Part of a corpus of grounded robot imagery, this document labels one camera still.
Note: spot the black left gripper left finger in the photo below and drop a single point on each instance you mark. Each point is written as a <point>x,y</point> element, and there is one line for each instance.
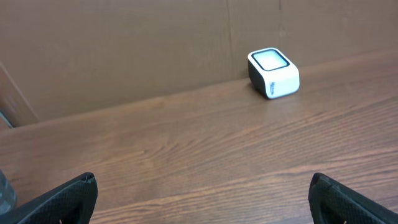
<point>72,202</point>

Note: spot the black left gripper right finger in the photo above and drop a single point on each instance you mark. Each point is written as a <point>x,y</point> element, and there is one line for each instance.
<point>332,202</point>

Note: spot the grey plastic basket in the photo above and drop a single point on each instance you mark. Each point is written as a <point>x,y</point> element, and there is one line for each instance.
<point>7,194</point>

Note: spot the white barcode scanner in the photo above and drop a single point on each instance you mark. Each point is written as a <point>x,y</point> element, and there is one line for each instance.
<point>272,74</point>

